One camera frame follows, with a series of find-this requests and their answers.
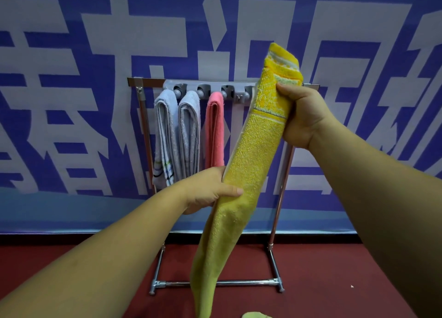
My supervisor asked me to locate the person's left hand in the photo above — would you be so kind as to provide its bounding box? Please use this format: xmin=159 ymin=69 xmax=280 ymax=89
xmin=179 ymin=165 xmax=244 ymax=215

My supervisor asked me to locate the person's right hand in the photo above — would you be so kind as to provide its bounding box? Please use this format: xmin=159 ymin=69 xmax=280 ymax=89
xmin=276 ymin=82 xmax=341 ymax=151

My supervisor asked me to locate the yellow towel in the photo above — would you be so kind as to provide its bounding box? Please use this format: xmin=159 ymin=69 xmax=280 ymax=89
xmin=190 ymin=42 xmax=304 ymax=318

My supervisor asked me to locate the pink towel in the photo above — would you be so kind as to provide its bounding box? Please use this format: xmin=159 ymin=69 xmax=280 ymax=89
xmin=204 ymin=91 xmax=225 ymax=170

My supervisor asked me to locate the plain light blue towel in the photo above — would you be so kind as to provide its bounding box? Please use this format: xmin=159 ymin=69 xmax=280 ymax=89
xmin=178 ymin=90 xmax=202 ymax=180

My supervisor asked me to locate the striped light blue towel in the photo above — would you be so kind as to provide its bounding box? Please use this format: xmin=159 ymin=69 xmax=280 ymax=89
xmin=152 ymin=89 xmax=180 ymax=190

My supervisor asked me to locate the metal towel rack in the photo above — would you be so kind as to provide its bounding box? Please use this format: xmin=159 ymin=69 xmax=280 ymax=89
xmin=127 ymin=77 xmax=320 ymax=296

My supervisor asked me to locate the person's right forearm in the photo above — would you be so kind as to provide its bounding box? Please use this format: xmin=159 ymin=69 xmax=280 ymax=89
xmin=307 ymin=120 xmax=442 ymax=318

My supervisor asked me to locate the person's left forearm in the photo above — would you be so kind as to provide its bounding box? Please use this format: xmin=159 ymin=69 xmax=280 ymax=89
xmin=0 ymin=184 xmax=189 ymax=318

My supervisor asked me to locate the grey plastic clip strip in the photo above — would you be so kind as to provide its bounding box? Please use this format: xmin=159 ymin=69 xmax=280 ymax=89
xmin=162 ymin=80 xmax=258 ymax=104

